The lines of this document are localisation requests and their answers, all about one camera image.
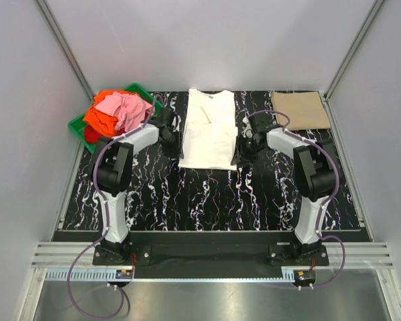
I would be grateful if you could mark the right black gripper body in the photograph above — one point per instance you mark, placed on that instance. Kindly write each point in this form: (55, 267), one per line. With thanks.
(247, 149)

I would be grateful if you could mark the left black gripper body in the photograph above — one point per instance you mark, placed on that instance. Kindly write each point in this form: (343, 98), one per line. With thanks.
(173, 144)

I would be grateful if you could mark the white printed t shirt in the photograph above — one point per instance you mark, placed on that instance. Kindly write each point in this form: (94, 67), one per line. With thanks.
(210, 131)

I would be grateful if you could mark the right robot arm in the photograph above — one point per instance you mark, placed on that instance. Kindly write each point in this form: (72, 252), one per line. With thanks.
(316, 177)

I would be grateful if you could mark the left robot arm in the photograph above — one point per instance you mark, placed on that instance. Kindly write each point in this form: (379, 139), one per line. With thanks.
(111, 174)

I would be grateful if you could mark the pink t shirt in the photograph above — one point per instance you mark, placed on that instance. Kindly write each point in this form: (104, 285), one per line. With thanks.
(129, 110)

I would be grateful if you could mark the orange t shirt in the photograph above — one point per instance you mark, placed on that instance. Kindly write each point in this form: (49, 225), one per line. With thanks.
(101, 122)

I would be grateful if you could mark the folded beige t shirt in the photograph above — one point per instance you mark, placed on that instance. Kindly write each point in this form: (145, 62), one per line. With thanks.
(304, 109)

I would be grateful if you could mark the red t shirt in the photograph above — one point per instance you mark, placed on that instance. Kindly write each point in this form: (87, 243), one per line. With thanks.
(91, 136)

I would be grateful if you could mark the green plastic bin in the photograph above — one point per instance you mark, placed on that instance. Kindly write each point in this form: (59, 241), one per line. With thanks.
(77, 125)

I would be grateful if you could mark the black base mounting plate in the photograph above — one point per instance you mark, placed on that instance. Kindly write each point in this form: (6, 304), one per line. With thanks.
(210, 255)

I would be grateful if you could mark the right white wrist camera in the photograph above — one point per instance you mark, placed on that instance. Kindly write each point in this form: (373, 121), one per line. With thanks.
(247, 131)

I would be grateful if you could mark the slotted cable duct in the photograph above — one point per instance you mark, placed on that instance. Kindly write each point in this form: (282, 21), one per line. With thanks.
(89, 274)

